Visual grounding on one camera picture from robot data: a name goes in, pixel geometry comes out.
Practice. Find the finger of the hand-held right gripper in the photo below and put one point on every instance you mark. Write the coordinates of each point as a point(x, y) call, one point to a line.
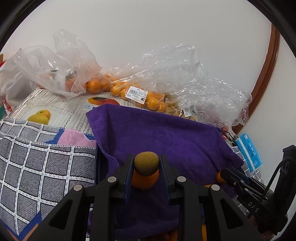
point(247, 178)
point(233, 182)

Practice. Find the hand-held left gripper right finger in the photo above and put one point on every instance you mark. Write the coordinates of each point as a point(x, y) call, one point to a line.
point(165, 176)

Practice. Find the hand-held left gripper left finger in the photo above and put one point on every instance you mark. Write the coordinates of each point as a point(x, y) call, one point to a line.
point(129, 176)

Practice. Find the large orange mandarin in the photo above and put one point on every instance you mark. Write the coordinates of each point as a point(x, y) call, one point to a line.
point(144, 182)

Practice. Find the yellow-green round fruit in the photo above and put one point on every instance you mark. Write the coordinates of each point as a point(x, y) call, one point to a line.
point(146, 163)

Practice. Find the pile of small tan fruits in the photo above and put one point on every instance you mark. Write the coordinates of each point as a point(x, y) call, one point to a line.
point(173, 109)

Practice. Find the blue tissue pack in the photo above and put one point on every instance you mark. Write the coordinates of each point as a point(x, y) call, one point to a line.
point(249, 150)

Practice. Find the purple towel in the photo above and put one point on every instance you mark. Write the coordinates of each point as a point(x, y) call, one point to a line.
point(173, 139)

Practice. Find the small white price label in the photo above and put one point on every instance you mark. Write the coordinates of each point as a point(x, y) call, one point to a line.
point(188, 112)

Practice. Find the clear plastic tan-fruit bag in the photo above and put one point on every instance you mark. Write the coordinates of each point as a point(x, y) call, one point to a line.
point(185, 97)

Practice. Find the large white price label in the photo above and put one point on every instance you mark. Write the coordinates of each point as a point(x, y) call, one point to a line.
point(136, 93)

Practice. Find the clear plastic red-fruit bag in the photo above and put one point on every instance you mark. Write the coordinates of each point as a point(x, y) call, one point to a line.
point(222, 97)

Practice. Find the pile of bagged mandarins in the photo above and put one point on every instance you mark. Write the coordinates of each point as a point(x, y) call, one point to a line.
point(115, 89)

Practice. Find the fruit-printed mat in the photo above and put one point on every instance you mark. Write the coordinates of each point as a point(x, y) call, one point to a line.
point(64, 109)

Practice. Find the clear plastic mandarin bag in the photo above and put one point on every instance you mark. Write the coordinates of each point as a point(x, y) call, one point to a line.
point(138, 76)

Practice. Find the clear crumpled plastic bag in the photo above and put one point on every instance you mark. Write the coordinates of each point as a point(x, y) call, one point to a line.
point(57, 69)

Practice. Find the white plastic bag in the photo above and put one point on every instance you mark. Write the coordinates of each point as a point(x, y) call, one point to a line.
point(11, 81)

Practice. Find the wooden door frame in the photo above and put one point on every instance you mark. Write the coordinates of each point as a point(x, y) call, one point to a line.
point(266, 74)

